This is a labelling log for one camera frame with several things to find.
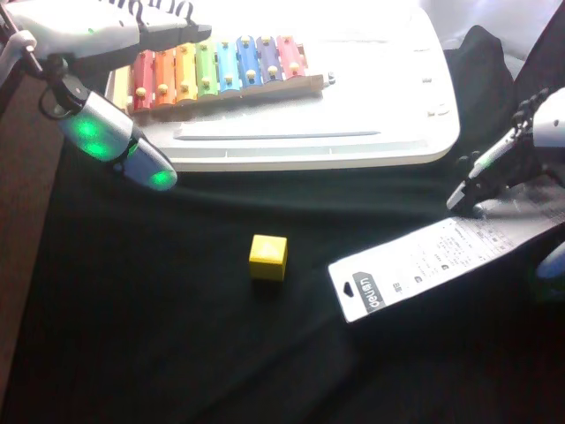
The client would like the yellow wooden cube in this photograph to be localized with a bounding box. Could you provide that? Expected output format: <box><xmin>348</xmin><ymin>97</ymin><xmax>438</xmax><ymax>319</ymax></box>
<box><xmin>248</xmin><ymin>234</ymin><xmax>289</xmax><ymax>282</ymax></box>

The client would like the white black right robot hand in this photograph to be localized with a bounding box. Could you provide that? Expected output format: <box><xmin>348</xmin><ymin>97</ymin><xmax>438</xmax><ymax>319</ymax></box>
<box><xmin>445</xmin><ymin>87</ymin><xmax>565</xmax><ymax>220</ymax></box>

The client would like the rainbow wooden xylophone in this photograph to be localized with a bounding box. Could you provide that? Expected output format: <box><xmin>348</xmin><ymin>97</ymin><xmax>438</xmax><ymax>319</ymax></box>
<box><xmin>112</xmin><ymin>34</ymin><xmax>326</xmax><ymax>117</ymax></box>

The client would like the white plastic box lid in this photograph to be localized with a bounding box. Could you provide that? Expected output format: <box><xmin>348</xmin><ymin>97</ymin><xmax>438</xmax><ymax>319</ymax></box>
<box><xmin>103</xmin><ymin>6</ymin><xmax>461</xmax><ymax>172</ymax></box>

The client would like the silver deli blister pack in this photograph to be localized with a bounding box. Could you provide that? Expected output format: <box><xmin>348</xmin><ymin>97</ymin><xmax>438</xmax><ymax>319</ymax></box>
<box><xmin>328</xmin><ymin>185</ymin><xmax>565</xmax><ymax>323</ymax></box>

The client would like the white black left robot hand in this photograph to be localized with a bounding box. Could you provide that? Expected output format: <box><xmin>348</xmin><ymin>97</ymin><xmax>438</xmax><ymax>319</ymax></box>
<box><xmin>8</xmin><ymin>0</ymin><xmax>213</xmax><ymax>61</ymax></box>

